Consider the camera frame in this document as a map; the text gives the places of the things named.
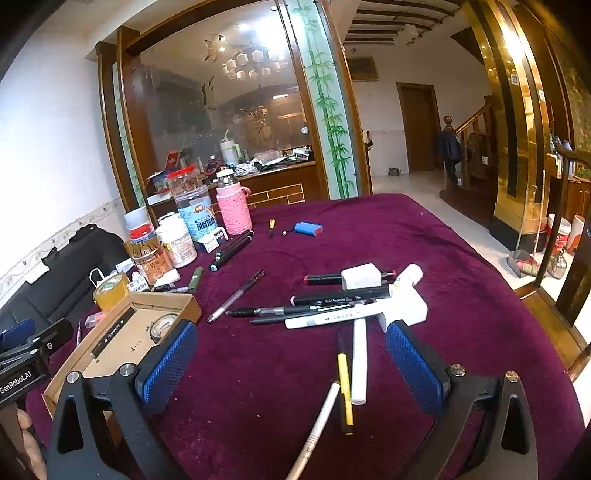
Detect wooden door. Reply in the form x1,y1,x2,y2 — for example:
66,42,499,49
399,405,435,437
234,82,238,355
396,82,440,175

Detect cup of wooden sticks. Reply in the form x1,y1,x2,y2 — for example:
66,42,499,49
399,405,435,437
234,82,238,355
131,239,175,285

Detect white red label bucket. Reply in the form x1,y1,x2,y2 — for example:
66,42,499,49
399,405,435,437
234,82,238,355
547,213,574,255

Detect black leather sofa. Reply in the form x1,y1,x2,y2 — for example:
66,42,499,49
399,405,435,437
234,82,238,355
0,223,131,334

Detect dark grey pen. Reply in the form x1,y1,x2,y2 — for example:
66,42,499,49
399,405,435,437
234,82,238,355
251,314,324,326

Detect red lid blue label jar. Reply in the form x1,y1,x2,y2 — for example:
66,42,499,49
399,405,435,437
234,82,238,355
123,206,156,246

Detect white charger block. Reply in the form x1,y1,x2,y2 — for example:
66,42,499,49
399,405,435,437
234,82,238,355
341,263,383,291

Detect maroon tablecloth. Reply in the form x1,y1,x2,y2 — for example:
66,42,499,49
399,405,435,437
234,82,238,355
25,193,588,480

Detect small printed carton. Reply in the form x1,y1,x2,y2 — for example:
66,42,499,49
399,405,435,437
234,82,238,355
196,226,228,254

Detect black marker white lettering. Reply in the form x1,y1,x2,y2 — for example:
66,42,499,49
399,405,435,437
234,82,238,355
91,308,137,359

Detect glass bottle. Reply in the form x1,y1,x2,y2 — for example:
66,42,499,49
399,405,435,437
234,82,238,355
549,248,570,280

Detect person's left hand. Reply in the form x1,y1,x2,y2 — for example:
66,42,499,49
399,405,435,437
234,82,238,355
16,408,49,480

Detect yellow tape roll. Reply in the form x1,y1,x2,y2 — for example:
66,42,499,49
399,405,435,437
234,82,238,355
92,272,130,313

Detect white kettle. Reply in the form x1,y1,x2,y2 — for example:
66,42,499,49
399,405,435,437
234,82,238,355
220,137,241,167

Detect white tube bottle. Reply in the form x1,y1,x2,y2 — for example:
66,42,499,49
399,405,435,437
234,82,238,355
389,263,424,297

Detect beige pen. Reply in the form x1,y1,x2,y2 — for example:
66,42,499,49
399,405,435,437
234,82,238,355
285,380,342,480

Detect white angled plastic block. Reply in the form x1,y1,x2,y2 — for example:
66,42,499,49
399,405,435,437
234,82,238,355
376,294,428,334

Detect wooden glass partition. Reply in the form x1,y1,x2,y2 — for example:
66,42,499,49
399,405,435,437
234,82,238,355
94,0,376,219

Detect shallow cardboard box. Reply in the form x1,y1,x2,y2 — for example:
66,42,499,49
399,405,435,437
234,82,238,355
43,291,204,416

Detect grey dustpan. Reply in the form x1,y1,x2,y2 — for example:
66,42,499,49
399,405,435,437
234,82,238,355
506,222,540,278

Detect white pen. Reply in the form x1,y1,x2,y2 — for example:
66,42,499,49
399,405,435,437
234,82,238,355
350,316,369,406

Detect yellow and black pen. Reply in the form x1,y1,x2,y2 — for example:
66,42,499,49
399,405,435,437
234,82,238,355
335,332,356,435

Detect wooden staircase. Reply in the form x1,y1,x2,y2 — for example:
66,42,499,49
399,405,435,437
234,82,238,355
438,95,499,227

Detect clear barrel pen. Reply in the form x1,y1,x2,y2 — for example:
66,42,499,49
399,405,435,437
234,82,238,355
206,270,267,324

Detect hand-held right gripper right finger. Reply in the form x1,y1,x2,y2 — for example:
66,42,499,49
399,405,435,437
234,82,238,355
385,319,541,480

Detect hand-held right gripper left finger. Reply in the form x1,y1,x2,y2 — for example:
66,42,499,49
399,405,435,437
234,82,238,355
46,318,199,480

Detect black marker pink tips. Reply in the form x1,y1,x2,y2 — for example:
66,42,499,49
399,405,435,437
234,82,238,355
290,285,394,306

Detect black gel pen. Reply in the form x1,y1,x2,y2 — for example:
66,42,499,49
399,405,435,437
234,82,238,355
226,305,297,319

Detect bamboo print glass panel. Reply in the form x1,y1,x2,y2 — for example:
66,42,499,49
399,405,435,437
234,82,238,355
281,0,364,200

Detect wooden chair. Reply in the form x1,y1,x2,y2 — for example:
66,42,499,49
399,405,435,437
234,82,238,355
516,142,591,386

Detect wooden counter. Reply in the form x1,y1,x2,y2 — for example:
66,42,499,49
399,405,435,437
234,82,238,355
230,161,325,209

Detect wall plaque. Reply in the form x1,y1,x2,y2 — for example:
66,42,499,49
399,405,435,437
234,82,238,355
346,56,378,82

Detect black marker teal tip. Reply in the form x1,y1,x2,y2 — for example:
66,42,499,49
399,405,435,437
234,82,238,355
209,234,250,273

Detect pink knit sleeve bottle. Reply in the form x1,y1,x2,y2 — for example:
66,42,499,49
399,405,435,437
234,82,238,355
215,169,254,237

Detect black marker red caps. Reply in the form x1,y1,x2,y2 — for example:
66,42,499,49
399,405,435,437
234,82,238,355
303,271,398,286

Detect clear jar red lid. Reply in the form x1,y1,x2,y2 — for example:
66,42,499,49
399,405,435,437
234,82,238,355
167,167,204,200

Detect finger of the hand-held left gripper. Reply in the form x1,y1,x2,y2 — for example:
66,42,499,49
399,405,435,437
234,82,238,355
0,318,75,370

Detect white pill bottle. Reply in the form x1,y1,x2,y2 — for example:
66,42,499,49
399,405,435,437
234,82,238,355
154,216,199,270

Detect white tape roll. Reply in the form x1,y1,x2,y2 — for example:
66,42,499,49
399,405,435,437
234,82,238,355
150,313,184,345

